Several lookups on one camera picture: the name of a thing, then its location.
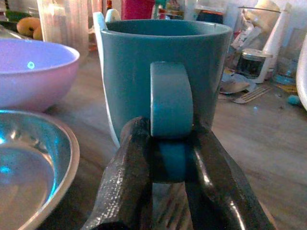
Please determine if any magenta plastic container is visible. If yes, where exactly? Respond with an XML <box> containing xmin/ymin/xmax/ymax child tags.
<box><xmin>120</xmin><ymin>0</ymin><xmax>156</xmax><ymax>21</ymax></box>

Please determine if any clear ribbed plastic container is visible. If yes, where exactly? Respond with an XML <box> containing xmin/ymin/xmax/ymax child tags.
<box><xmin>36</xmin><ymin>0</ymin><xmax>90</xmax><ymax>57</ymax></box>

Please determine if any white bowl rim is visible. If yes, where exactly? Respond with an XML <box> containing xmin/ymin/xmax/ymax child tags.
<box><xmin>295</xmin><ymin>35</ymin><xmax>307</xmax><ymax>111</ymax></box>

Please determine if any wooden fork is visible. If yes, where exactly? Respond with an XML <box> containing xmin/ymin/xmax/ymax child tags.
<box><xmin>232</xmin><ymin>84</ymin><xmax>273</xmax><ymax>104</ymax></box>

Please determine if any teal ceramic mug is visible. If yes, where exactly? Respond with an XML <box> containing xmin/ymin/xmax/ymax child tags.
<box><xmin>100</xmin><ymin>19</ymin><xmax>233</xmax><ymax>184</ymax></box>

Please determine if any yellow mango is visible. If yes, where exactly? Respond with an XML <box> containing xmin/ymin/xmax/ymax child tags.
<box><xmin>16</xmin><ymin>16</ymin><xmax>44</xmax><ymax>41</ymax></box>

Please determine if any clear drinking glass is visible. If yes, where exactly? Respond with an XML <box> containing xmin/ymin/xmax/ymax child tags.
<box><xmin>273</xmin><ymin>26</ymin><xmax>307</xmax><ymax>85</ymax></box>

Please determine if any shiny metal bowl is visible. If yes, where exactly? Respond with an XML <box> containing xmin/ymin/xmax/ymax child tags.
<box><xmin>0</xmin><ymin>109</ymin><xmax>81</xmax><ymax>230</ymax></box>

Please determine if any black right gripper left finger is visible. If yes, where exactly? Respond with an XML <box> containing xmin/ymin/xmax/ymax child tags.
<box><xmin>81</xmin><ymin>116</ymin><xmax>154</xmax><ymax>230</ymax></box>

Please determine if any small teal pompom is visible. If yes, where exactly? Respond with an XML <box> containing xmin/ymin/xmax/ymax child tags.
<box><xmin>287</xmin><ymin>94</ymin><xmax>301</xmax><ymax>106</ymax></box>

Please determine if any white ceramic spoon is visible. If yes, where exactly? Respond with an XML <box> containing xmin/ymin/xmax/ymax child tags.
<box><xmin>92</xmin><ymin>8</ymin><xmax>121</xmax><ymax>149</ymax></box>

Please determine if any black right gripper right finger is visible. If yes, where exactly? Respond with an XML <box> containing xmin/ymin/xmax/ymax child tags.
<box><xmin>185</xmin><ymin>124</ymin><xmax>276</xmax><ymax>230</ymax></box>

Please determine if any pink plastic bowl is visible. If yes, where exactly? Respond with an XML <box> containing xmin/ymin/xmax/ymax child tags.
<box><xmin>0</xmin><ymin>38</ymin><xmax>81</xmax><ymax>113</ymax></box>

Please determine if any glass jar with white lid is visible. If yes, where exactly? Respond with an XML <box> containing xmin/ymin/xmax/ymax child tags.
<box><xmin>236</xmin><ymin>48</ymin><xmax>273</xmax><ymax>80</ymax></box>

